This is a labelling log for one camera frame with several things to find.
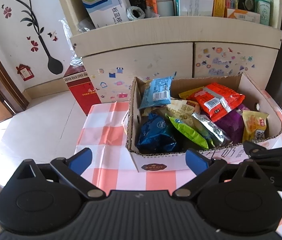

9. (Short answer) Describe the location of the purple snack bag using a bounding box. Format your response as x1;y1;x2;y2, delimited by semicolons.
215;104;249;144

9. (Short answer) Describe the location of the silver foil snack bag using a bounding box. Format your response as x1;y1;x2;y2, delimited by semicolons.
191;112;231;148

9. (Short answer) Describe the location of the green cracker packet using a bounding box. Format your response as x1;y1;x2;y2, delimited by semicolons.
166;115;209;150

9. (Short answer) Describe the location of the red snack bag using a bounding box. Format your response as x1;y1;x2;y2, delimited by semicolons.
186;82;245;122

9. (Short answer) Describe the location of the light blue snack packet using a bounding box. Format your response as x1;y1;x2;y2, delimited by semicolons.
139;76;173;109

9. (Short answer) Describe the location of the yellow snack packet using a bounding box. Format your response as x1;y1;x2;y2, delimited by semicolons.
178;87;203;100

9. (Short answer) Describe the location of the yellow chips packet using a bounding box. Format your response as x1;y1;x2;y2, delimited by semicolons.
242;110;268;142

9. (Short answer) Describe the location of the white cardboard milk box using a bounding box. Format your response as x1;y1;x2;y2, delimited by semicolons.
126;74;282;172

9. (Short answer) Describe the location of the dark blue foil snack bag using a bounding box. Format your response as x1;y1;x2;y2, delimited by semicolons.
136;113;177;154

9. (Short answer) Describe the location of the popcorn snack bag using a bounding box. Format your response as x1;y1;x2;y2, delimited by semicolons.
141;99;200;128

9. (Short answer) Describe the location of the red gift box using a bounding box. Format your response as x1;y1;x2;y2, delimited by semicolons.
63;65;101;115

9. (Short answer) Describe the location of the clear plastic bag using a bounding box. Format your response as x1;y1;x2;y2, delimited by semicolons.
60;18;84;67

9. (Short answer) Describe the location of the beige stickered cabinet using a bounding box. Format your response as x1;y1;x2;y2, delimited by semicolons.
60;0;282;103

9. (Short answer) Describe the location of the orange white flat box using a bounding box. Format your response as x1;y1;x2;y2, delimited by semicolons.
226;9;260;23

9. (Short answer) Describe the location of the green glass bottle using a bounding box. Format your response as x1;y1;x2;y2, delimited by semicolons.
255;0;272;26

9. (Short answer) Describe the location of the white small jar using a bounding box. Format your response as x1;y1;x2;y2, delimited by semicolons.
157;0;174;17

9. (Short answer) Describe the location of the blue white medicine box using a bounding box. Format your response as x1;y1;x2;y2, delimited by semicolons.
82;0;131;28

